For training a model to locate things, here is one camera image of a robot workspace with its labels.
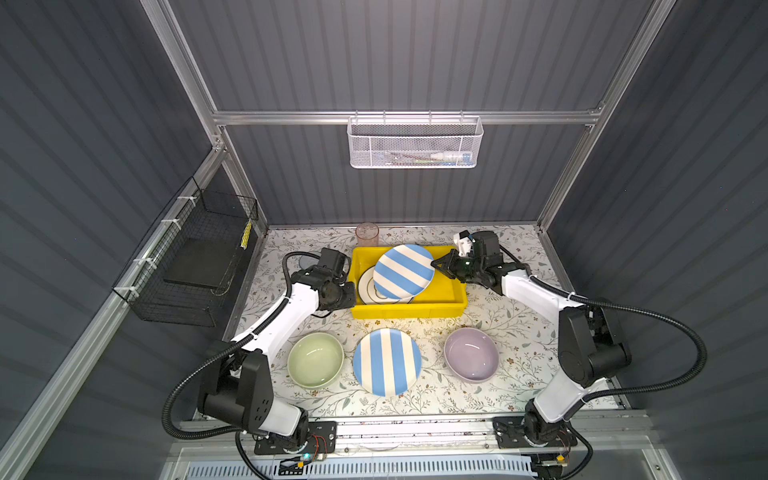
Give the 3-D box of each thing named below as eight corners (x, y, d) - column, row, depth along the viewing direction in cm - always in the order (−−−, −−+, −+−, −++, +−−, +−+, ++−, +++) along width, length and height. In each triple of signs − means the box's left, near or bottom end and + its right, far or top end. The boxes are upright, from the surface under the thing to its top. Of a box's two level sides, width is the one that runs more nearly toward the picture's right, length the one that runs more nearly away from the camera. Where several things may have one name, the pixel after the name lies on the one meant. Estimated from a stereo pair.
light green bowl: (289, 392, 83) (282, 385, 77) (299, 341, 92) (294, 332, 87) (342, 392, 83) (339, 385, 77) (347, 341, 92) (345, 332, 87)
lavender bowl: (447, 386, 83) (450, 379, 78) (441, 336, 93) (444, 327, 88) (498, 386, 83) (505, 379, 78) (487, 336, 93) (493, 327, 88)
